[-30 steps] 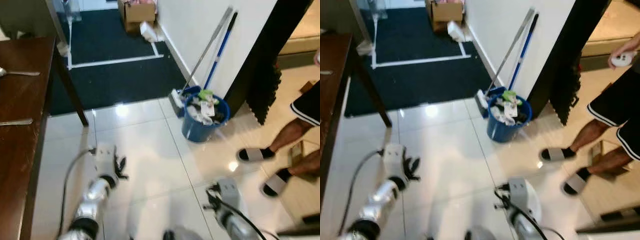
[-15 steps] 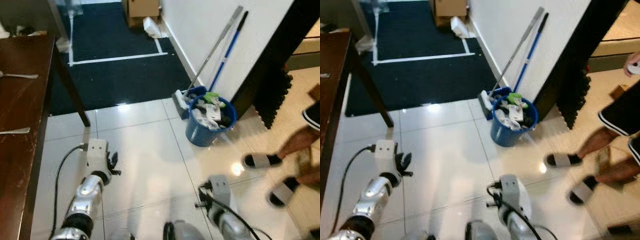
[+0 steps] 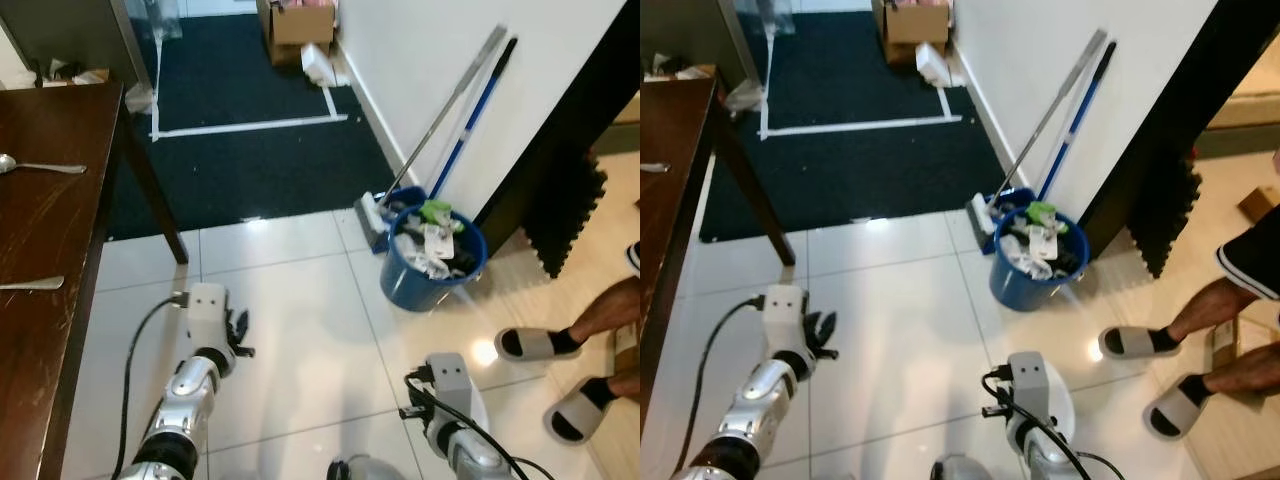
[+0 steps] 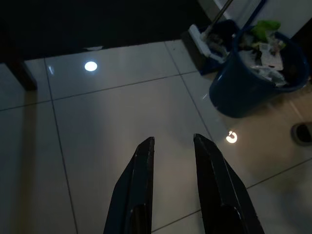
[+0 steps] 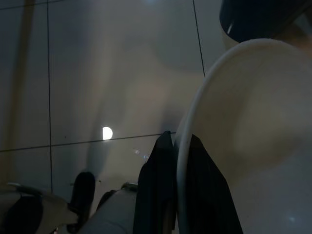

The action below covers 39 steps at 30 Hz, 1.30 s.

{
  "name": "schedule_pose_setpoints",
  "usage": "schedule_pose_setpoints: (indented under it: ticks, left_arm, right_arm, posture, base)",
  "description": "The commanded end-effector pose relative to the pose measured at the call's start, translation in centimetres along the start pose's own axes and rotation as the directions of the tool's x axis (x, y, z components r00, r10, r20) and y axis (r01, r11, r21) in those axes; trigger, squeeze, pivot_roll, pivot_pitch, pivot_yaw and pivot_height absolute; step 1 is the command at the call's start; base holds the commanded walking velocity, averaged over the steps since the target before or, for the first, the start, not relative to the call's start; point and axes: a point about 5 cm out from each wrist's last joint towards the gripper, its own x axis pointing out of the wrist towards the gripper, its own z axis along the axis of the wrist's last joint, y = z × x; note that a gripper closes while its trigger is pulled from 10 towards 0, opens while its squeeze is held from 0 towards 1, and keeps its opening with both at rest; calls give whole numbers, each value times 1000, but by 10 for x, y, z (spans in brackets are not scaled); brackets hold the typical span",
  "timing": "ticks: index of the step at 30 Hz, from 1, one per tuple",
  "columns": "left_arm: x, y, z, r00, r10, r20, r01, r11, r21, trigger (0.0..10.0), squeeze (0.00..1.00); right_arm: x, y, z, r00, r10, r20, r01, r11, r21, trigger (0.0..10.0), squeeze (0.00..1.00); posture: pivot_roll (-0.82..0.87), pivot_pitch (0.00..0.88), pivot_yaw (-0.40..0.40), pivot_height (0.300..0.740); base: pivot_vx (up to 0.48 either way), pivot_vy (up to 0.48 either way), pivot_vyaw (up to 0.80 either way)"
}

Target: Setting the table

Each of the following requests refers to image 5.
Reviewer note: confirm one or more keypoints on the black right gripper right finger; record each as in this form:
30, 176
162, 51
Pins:
209, 202

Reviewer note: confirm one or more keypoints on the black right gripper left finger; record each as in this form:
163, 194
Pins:
156, 185

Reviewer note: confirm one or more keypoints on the dark round container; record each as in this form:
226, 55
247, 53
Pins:
256, 19

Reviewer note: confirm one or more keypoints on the black robot left foot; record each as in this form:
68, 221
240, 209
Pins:
83, 192

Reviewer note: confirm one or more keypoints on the white round plate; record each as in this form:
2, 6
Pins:
256, 109

